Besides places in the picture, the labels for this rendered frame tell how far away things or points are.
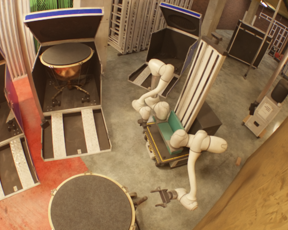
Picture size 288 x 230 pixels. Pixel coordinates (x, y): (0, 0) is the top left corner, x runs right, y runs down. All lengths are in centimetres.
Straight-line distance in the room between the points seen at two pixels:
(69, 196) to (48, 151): 132
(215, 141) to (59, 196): 136
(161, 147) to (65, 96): 189
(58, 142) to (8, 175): 95
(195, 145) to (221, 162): 167
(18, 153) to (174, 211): 231
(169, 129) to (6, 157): 247
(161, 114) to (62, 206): 160
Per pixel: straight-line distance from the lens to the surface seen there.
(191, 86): 200
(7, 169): 281
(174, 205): 241
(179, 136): 196
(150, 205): 233
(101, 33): 363
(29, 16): 237
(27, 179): 258
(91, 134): 268
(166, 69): 185
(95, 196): 147
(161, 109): 222
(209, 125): 216
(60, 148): 264
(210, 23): 683
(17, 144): 280
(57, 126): 280
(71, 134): 278
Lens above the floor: 221
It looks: 45 degrees down
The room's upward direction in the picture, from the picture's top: 14 degrees clockwise
